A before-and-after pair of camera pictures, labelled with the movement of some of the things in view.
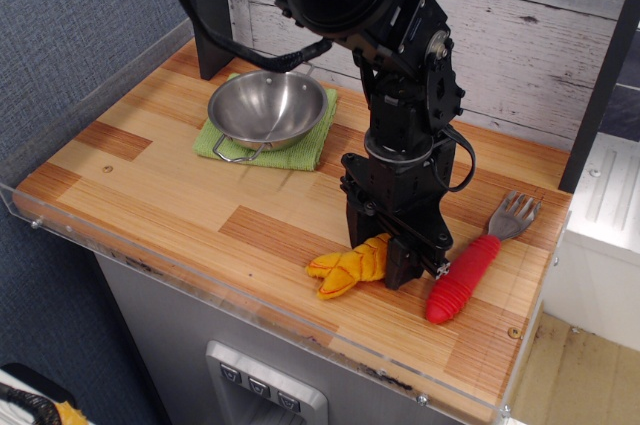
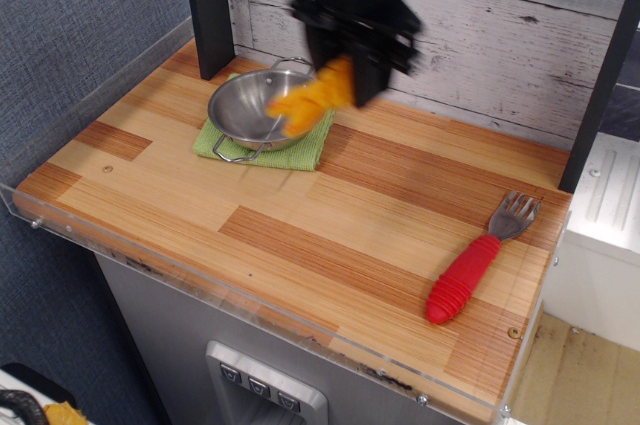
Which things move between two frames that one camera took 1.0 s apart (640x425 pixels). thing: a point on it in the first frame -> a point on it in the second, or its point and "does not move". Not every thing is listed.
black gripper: x=404 y=200 -> x=355 y=5
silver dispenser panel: x=255 y=392 does not move
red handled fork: x=504 y=222 does not move
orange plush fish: x=341 y=271 -> x=298 y=106
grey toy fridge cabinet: x=173 y=328 does not move
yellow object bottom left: x=70 y=415 does not move
